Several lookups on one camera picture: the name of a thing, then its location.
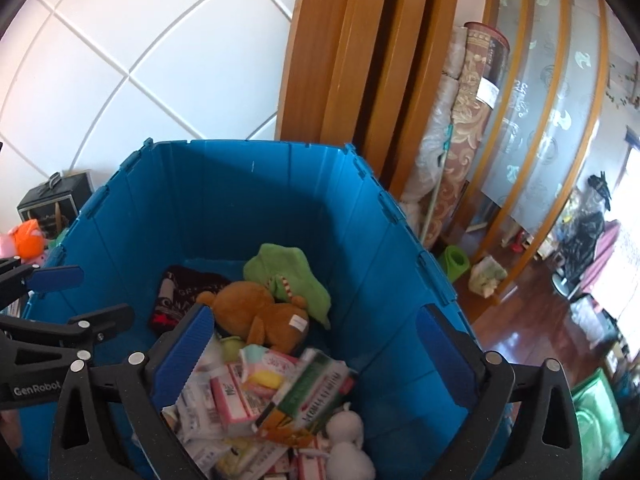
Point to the brown teddy bear plush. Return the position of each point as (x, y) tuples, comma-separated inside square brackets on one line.
[(245, 310)]

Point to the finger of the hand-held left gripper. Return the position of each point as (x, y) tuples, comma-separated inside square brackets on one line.
[(55, 279), (100, 322)]

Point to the orange plush toy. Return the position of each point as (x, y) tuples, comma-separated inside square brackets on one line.
[(27, 240)]

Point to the black plastic bag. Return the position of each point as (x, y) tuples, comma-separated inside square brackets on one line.
[(582, 240)]

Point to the green medicine box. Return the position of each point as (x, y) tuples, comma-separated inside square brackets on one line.
[(310, 395)]

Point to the white blister packet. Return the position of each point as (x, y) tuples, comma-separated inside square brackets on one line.
[(197, 405)]

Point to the pink cloth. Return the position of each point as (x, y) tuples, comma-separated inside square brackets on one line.
[(602, 260)]

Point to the wooden door frame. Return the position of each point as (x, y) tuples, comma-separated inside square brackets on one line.
[(325, 60)]

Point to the rolled patterned carpet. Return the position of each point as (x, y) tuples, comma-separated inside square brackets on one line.
[(470, 110)]

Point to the white plush toy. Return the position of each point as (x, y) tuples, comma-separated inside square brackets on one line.
[(345, 430)]

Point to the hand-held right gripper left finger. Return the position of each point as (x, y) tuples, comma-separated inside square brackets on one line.
[(185, 355)]

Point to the frosted glass sliding door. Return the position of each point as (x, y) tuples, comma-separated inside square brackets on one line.
[(540, 85)]

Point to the pink white medicine box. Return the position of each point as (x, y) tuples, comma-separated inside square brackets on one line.
[(230, 395)]

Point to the rolled beige carpet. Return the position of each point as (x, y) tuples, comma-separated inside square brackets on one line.
[(435, 135)]

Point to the green plush cloth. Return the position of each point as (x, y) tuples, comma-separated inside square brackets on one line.
[(285, 265)]

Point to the pale cloth bundle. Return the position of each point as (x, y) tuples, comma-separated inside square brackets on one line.
[(487, 275)]

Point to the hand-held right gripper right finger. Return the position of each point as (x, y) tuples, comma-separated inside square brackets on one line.
[(445, 355)]

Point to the green patterned bag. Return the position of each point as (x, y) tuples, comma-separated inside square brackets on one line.
[(600, 410)]

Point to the pink yellow packet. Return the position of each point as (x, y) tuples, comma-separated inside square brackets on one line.
[(270, 375)]

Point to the dark printed cloth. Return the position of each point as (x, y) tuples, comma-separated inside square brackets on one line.
[(175, 295)]

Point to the green rolled mat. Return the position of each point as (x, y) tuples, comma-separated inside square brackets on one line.
[(455, 262)]

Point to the black gift box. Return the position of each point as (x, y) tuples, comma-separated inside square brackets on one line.
[(50, 205)]

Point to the blue plastic folding crate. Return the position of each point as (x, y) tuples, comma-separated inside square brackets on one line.
[(250, 210)]

